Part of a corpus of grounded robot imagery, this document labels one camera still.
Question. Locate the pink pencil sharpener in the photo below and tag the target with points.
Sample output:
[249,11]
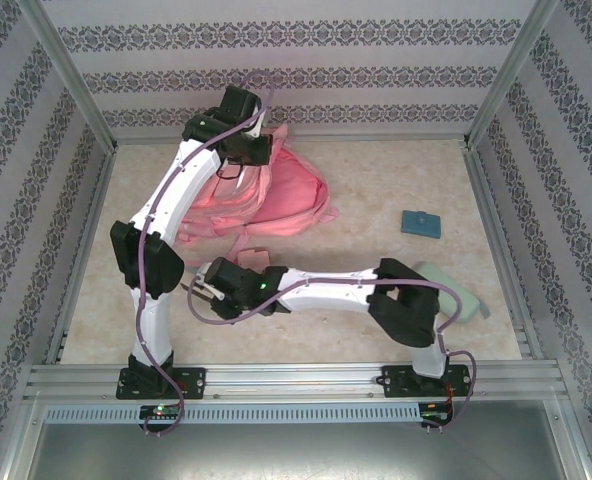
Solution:
[253,260]

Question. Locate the pink student backpack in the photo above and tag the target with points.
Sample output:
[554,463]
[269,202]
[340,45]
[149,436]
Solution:
[291,195]

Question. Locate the teal card wallet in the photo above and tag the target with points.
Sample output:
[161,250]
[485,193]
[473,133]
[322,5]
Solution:
[421,223]

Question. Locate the pale green pencil case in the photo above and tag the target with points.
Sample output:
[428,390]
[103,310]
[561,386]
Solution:
[456,295]

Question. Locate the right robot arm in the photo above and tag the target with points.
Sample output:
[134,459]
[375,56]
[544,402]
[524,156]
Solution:
[376,295]

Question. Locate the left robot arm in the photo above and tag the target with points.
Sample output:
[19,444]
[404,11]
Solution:
[151,260]

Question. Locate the steel sheet panel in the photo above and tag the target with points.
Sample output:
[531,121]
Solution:
[296,450]

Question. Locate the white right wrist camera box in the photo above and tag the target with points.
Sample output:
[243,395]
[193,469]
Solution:
[211,285]

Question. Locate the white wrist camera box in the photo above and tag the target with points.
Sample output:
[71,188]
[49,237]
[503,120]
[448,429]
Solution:
[211,285]
[258,125]

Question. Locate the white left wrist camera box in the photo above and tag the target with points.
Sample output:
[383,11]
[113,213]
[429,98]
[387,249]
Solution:
[258,125]

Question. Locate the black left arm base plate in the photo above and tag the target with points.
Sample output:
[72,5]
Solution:
[191,382]

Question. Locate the aluminium mounting rail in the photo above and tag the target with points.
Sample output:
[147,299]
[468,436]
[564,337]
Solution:
[296,380]

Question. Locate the aluminium table side rail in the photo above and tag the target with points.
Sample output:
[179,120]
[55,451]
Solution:
[496,225]
[83,240]

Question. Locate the aluminium frame post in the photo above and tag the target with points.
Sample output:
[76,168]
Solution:
[511,75]
[66,75]

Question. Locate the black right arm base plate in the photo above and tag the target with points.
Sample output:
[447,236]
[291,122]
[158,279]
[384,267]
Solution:
[401,382]

